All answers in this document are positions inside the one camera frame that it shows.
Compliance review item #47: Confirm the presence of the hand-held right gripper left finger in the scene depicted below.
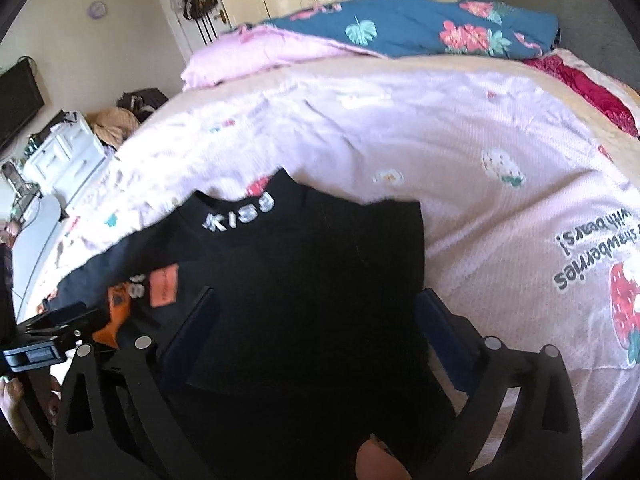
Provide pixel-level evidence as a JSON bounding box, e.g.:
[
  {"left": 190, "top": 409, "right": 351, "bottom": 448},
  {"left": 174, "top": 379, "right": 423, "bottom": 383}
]
[{"left": 52, "top": 287, "right": 223, "bottom": 480}]

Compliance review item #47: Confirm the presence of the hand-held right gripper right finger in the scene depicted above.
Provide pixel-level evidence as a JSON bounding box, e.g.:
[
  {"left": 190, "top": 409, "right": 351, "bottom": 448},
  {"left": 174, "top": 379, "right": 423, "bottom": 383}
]
[{"left": 415, "top": 288, "right": 583, "bottom": 480}]

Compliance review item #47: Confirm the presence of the black lettered shirt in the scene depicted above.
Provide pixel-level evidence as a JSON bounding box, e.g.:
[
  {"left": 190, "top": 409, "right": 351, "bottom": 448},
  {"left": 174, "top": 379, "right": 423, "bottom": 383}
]
[{"left": 42, "top": 167, "right": 468, "bottom": 480}]

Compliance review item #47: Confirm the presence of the person's left hand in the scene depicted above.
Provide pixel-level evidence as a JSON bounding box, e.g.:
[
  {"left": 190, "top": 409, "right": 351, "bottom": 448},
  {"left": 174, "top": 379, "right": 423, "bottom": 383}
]
[{"left": 0, "top": 375, "right": 63, "bottom": 453}]

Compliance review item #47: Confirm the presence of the white desk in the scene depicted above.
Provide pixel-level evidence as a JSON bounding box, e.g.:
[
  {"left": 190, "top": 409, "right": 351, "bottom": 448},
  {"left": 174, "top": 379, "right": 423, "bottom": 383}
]
[{"left": 10, "top": 195, "right": 63, "bottom": 311}]

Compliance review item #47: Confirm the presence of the white dresser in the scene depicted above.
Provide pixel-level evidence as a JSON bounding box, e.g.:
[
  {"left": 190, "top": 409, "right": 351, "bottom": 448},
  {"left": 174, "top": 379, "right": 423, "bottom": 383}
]
[{"left": 22, "top": 110, "right": 108, "bottom": 206}]

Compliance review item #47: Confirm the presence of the pink strawberry printed blanket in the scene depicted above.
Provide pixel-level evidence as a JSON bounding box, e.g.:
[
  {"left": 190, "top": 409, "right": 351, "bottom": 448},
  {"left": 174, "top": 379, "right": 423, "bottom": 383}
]
[{"left": 25, "top": 52, "right": 640, "bottom": 480}]

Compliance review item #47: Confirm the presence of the tan bag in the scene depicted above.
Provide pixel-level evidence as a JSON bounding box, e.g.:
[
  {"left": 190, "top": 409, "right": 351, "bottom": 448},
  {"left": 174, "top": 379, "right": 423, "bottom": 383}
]
[{"left": 92, "top": 107, "right": 141, "bottom": 148}]

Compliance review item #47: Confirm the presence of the black television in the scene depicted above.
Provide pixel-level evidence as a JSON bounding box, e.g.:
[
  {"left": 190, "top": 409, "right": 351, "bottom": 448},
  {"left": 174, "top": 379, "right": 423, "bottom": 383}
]
[{"left": 0, "top": 57, "right": 46, "bottom": 153}]

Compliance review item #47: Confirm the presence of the dark bag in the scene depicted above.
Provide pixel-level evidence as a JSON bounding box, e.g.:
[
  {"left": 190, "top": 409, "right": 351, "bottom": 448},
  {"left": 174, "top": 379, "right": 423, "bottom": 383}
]
[{"left": 117, "top": 88, "right": 168, "bottom": 121}]

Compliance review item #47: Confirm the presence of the red cloth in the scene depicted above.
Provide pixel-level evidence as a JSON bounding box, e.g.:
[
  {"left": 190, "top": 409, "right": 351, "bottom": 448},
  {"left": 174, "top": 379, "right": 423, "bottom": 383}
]
[{"left": 522, "top": 55, "right": 640, "bottom": 138}]

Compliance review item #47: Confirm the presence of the plain pink quilt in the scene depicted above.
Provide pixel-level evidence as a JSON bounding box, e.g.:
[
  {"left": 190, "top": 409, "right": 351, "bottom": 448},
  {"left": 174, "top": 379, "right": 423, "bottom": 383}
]
[{"left": 181, "top": 25, "right": 381, "bottom": 92}]

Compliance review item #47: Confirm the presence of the white door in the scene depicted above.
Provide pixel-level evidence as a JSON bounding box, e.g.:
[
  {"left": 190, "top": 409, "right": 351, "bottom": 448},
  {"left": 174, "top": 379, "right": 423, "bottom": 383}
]
[{"left": 155, "top": 0, "right": 236, "bottom": 56}]

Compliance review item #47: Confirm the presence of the blue floral quilt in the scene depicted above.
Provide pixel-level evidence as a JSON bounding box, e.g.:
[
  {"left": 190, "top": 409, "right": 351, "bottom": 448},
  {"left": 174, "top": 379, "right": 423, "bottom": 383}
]
[{"left": 260, "top": 0, "right": 561, "bottom": 58}]

